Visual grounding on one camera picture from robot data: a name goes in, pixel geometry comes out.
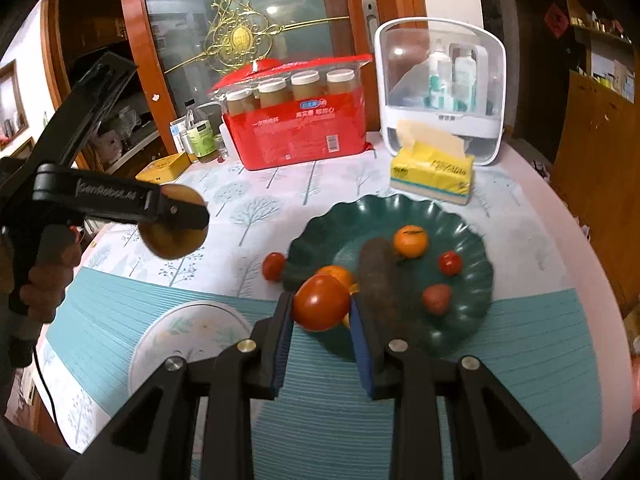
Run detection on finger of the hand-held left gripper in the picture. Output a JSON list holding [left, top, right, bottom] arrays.
[[149, 186, 211, 232]]

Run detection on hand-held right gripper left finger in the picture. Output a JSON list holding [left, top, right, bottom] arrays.
[[65, 290, 296, 480]]

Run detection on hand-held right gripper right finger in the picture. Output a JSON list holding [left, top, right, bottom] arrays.
[[350, 296, 581, 480]]

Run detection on large yellow-orange orange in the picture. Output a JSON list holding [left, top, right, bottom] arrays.
[[138, 185, 209, 260]]

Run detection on small red tomato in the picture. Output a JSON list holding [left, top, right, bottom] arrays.
[[438, 251, 463, 277], [293, 274, 352, 332], [262, 252, 287, 282]]

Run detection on overripe dark banana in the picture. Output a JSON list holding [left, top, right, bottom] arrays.
[[358, 238, 416, 348]]

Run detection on red lychee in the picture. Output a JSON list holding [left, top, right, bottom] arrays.
[[422, 283, 453, 316]]

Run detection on dark green scalloped plate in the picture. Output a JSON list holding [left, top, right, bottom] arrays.
[[286, 195, 495, 361]]

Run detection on small tangerine with stem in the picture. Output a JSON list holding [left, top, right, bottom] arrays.
[[393, 225, 430, 259]]

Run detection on person's left hand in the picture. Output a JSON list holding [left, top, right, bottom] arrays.
[[0, 234, 83, 324]]

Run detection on yellow flat box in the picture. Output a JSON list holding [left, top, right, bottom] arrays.
[[135, 152, 191, 184]]

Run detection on glass bottle green label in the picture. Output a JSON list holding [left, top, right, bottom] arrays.
[[181, 100, 215, 164]]

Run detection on white-lidded jar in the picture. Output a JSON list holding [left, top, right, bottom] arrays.
[[326, 68, 357, 96], [227, 91, 257, 116], [258, 80, 291, 108], [291, 70, 322, 101]]

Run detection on red plastic package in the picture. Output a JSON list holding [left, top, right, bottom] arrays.
[[207, 53, 374, 171]]

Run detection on gold door ornament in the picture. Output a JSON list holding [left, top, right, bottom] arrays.
[[165, 0, 351, 78]]

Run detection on yellow tissue pack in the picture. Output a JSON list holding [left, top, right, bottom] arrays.
[[390, 121, 475, 206]]

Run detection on wooden glass sliding door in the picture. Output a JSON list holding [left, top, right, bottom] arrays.
[[118, 0, 426, 131]]

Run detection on white cosmetics organizer case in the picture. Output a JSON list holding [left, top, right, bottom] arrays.
[[374, 17, 507, 167]]

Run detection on person's dark clothing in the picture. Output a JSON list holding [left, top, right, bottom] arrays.
[[0, 410, 86, 480]]

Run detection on white teal bottle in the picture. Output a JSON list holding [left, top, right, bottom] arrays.
[[429, 40, 453, 111], [452, 47, 477, 111]]

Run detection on wooden cabinet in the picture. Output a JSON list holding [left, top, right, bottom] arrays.
[[550, 70, 640, 311]]

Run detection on black cable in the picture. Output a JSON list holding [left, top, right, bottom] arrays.
[[30, 350, 68, 448]]

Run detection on silver door handle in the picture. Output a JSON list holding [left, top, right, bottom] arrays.
[[361, 0, 381, 41]]

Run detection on red diamond wall decoration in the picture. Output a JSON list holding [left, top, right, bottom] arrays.
[[544, 4, 568, 36]]

